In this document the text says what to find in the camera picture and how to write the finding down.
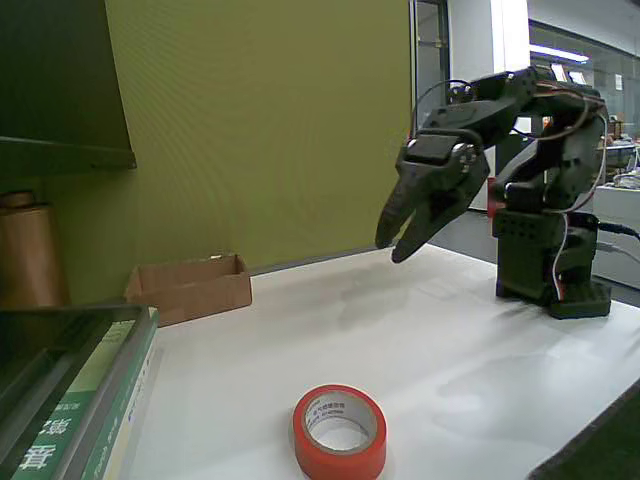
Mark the copper brown cylindrical bottle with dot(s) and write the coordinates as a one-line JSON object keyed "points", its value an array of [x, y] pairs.
{"points": [[30, 255]]}

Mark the red roll of tape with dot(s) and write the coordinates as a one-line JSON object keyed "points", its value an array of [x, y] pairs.
{"points": [[305, 440]]}

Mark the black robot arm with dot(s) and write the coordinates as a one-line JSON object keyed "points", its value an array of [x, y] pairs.
{"points": [[525, 240]]}

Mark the framed white plaque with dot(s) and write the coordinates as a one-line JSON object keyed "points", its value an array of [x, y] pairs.
{"points": [[559, 72], [577, 78]]}

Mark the green spine white book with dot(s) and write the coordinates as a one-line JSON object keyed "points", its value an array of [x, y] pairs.
{"points": [[125, 390]]}

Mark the brown cardboard box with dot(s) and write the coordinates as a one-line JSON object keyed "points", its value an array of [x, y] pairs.
{"points": [[210, 300]]}

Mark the grey glass door frame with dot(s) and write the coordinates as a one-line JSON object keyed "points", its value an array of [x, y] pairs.
{"points": [[430, 45]]}

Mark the green book with white characters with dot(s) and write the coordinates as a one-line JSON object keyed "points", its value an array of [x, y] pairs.
{"points": [[75, 395]]}

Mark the long ceiling light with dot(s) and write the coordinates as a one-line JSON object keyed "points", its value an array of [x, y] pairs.
{"points": [[560, 53]]}

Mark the white paper notice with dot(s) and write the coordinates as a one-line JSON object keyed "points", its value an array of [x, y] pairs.
{"points": [[619, 82]]}

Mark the dark green shelf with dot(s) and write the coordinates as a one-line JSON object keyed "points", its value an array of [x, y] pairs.
{"points": [[55, 75]]}

